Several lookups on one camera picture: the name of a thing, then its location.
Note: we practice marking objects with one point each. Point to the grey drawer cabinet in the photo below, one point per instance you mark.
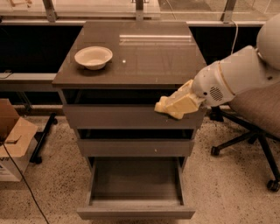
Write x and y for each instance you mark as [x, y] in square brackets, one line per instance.
[146, 55]

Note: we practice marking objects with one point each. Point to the black table leg base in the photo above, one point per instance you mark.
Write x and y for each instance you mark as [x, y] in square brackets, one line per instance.
[40, 137]

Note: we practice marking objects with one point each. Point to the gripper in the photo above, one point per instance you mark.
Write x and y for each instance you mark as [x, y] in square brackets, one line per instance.
[209, 83]

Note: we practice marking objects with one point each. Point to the white paper bowl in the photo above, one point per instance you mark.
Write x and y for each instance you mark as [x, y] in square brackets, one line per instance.
[93, 57]

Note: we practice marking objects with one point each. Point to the top grey drawer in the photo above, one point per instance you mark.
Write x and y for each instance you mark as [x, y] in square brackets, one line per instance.
[122, 109]

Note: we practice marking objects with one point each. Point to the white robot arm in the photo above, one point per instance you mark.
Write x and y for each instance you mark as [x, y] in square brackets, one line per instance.
[251, 67]

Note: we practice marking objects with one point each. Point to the middle grey drawer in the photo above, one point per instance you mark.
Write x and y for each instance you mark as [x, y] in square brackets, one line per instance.
[136, 142]

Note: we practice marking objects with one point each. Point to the yellow sponge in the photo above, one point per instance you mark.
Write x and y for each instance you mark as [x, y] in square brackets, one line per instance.
[160, 105]

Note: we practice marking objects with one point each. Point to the brown office chair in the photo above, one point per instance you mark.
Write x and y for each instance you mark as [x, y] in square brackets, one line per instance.
[260, 112]

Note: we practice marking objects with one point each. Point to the bottom grey open drawer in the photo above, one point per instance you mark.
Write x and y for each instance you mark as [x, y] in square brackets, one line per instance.
[136, 188]

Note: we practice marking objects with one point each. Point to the open cardboard box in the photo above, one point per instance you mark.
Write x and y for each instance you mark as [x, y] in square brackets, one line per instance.
[18, 136]

